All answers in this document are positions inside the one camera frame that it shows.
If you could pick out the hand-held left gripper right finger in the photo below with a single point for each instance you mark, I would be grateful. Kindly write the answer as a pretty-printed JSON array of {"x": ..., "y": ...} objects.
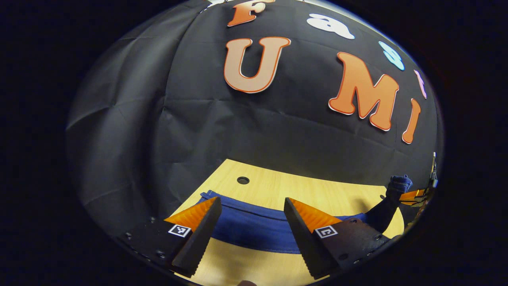
[{"x": 303, "y": 238}]

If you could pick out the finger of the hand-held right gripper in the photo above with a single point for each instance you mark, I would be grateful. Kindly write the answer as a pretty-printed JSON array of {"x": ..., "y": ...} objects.
[
  {"x": 412, "y": 195},
  {"x": 416, "y": 203}
]

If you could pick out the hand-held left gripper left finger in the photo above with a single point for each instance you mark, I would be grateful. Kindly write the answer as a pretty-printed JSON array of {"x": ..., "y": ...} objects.
[{"x": 200, "y": 238}]

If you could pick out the blue jeans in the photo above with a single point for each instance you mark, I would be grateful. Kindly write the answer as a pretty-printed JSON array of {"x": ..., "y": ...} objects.
[{"x": 254, "y": 230}]

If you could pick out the black backdrop cloth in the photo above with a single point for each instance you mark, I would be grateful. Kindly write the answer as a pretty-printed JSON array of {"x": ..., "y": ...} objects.
[
  {"x": 278, "y": 131},
  {"x": 119, "y": 139}
]

